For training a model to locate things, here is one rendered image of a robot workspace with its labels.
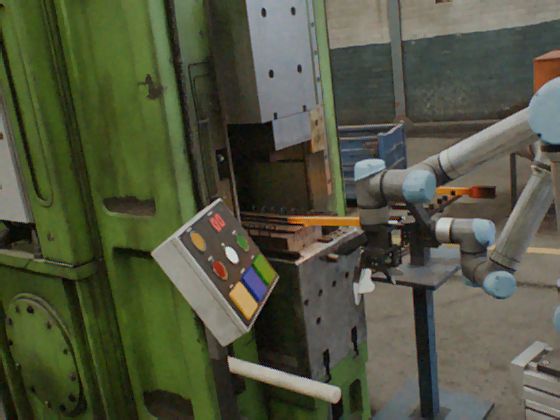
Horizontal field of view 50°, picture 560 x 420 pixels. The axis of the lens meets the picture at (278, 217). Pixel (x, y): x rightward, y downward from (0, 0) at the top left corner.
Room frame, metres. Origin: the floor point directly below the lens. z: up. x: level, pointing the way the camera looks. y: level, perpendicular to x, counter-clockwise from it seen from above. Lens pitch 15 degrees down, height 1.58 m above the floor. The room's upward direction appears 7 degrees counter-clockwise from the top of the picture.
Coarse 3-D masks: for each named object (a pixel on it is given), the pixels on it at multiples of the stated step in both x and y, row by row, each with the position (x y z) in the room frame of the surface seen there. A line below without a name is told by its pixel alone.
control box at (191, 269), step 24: (216, 216) 1.55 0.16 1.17; (168, 240) 1.34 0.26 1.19; (192, 240) 1.36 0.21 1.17; (216, 240) 1.46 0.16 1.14; (168, 264) 1.33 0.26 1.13; (192, 264) 1.31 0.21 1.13; (240, 264) 1.47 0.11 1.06; (192, 288) 1.31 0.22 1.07; (216, 288) 1.31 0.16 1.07; (216, 312) 1.30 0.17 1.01; (240, 312) 1.31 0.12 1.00; (216, 336) 1.30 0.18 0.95
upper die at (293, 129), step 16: (304, 112) 2.03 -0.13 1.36; (240, 128) 1.98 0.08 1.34; (256, 128) 1.94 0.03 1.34; (272, 128) 1.90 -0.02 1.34; (288, 128) 1.96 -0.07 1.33; (304, 128) 2.02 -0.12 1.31; (240, 144) 1.99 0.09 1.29; (256, 144) 1.94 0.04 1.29; (272, 144) 1.90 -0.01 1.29; (288, 144) 1.95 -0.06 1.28
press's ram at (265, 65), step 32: (224, 0) 1.91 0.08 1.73; (256, 0) 1.89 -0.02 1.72; (288, 0) 2.02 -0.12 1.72; (224, 32) 1.92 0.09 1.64; (256, 32) 1.88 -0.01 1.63; (288, 32) 2.00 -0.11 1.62; (224, 64) 1.93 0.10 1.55; (256, 64) 1.87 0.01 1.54; (288, 64) 1.99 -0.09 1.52; (224, 96) 1.95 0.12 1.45; (256, 96) 1.86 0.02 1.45; (288, 96) 1.97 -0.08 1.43
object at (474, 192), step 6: (474, 186) 2.21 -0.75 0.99; (480, 186) 2.20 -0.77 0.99; (486, 186) 2.19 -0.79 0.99; (492, 186) 2.17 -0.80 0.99; (438, 192) 2.29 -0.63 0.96; (444, 192) 2.28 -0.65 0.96; (456, 192) 2.25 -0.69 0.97; (462, 192) 2.23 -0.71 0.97; (468, 192) 2.21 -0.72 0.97; (474, 192) 2.21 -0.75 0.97; (480, 192) 2.20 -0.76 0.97; (486, 192) 2.18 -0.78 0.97; (492, 192) 2.17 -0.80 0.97; (474, 198) 2.20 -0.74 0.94; (480, 198) 2.19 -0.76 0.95; (492, 198) 2.16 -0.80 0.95
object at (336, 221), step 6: (390, 216) 1.80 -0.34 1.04; (396, 216) 1.79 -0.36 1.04; (306, 222) 1.98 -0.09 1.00; (312, 222) 1.96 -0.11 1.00; (318, 222) 1.95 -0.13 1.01; (324, 222) 1.93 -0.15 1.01; (330, 222) 1.92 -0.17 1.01; (336, 222) 1.90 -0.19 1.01; (342, 222) 1.89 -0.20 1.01; (348, 222) 1.87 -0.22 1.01; (354, 222) 1.86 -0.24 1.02
